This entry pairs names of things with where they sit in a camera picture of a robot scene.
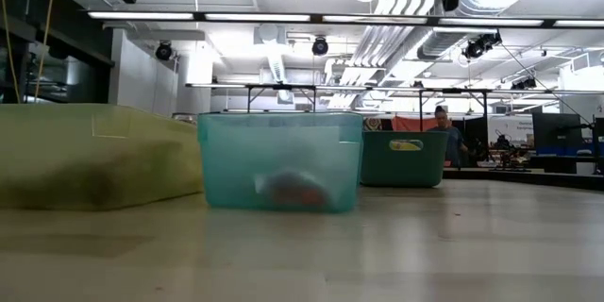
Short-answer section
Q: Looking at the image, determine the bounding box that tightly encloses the large yellow Sour Patch bag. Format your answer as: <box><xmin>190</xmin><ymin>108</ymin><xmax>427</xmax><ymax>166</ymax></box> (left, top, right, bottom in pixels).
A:
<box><xmin>389</xmin><ymin>139</ymin><xmax>425</xmax><ymax>152</ymax></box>

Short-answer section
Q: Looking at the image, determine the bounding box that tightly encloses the yellow-green translucent plastic bin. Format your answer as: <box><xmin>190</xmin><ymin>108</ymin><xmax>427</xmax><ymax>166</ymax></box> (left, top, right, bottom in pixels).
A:
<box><xmin>0</xmin><ymin>103</ymin><xmax>205</xmax><ymax>212</ymax></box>

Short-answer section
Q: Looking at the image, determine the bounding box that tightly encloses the light teal translucent plastic bin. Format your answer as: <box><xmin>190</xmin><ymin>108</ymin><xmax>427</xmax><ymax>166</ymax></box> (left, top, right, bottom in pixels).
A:
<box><xmin>196</xmin><ymin>110</ymin><xmax>364</xmax><ymax>214</ymax></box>

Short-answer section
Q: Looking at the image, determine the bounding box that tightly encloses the clear bag with red candy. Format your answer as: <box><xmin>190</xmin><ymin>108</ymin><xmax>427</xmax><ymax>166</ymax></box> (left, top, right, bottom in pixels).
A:
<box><xmin>254</xmin><ymin>169</ymin><xmax>335</xmax><ymax>211</ymax></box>

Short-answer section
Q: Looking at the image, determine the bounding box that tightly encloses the black ceiling spot lamp cluster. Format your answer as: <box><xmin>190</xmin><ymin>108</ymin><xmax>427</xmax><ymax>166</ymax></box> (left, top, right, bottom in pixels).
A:
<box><xmin>461</xmin><ymin>31</ymin><xmax>503</xmax><ymax>61</ymax></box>

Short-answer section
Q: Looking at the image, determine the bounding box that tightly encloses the black overhead light bar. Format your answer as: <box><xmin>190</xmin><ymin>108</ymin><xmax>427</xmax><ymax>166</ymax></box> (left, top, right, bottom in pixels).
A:
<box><xmin>87</xmin><ymin>10</ymin><xmax>604</xmax><ymax>28</ymax></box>

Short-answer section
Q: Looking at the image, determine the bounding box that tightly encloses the orange cloth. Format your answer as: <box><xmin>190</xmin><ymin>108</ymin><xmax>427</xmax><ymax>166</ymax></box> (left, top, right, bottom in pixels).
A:
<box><xmin>390</xmin><ymin>116</ymin><xmax>438</xmax><ymax>132</ymax></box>

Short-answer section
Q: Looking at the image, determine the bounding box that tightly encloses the white printed sign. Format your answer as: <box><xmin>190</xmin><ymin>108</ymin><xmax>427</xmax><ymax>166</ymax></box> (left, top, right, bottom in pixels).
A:
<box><xmin>488</xmin><ymin>115</ymin><xmax>534</xmax><ymax>143</ymax></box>

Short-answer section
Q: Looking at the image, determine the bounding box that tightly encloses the person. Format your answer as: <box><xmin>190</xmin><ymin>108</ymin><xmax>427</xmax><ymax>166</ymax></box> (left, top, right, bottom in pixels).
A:
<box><xmin>427</xmin><ymin>106</ymin><xmax>471</xmax><ymax>169</ymax></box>

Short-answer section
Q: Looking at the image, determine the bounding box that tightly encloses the black monitor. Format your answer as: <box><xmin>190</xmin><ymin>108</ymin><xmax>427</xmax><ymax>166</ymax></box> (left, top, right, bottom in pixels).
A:
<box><xmin>531</xmin><ymin>112</ymin><xmax>584</xmax><ymax>150</ymax></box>

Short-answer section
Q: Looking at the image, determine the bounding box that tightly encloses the dark teal plastic bin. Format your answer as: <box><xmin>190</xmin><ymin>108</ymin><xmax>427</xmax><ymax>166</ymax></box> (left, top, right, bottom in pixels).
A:
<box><xmin>360</xmin><ymin>130</ymin><xmax>450</xmax><ymax>189</ymax></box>

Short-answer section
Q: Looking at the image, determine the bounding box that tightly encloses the blue desk panel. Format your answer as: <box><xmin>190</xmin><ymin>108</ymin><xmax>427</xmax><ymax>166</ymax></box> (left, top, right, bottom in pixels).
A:
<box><xmin>535</xmin><ymin>145</ymin><xmax>604</xmax><ymax>158</ymax></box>

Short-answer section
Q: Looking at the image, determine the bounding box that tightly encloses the silver ceiling duct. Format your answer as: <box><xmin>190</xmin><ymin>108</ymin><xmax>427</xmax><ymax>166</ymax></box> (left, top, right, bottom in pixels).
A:
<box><xmin>417</xmin><ymin>0</ymin><xmax>525</xmax><ymax>60</ymax></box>

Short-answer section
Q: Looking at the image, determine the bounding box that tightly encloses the yellow hanging cable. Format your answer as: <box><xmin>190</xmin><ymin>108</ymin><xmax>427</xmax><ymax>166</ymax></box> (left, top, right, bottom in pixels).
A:
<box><xmin>33</xmin><ymin>0</ymin><xmax>60</xmax><ymax>104</ymax></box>
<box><xmin>0</xmin><ymin>0</ymin><xmax>21</xmax><ymax>104</ymax></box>

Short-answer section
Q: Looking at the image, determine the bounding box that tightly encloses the black metal frame stand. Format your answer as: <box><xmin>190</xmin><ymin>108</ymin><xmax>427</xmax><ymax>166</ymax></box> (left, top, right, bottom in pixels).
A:
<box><xmin>244</xmin><ymin>83</ymin><xmax>318</xmax><ymax>114</ymax></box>
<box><xmin>418</xmin><ymin>87</ymin><xmax>492</xmax><ymax>161</ymax></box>

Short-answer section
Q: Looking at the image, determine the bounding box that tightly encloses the black table frame rail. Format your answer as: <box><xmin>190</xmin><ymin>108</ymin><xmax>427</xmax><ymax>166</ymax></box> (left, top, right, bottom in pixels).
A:
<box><xmin>441</xmin><ymin>166</ymin><xmax>604</xmax><ymax>191</ymax></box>

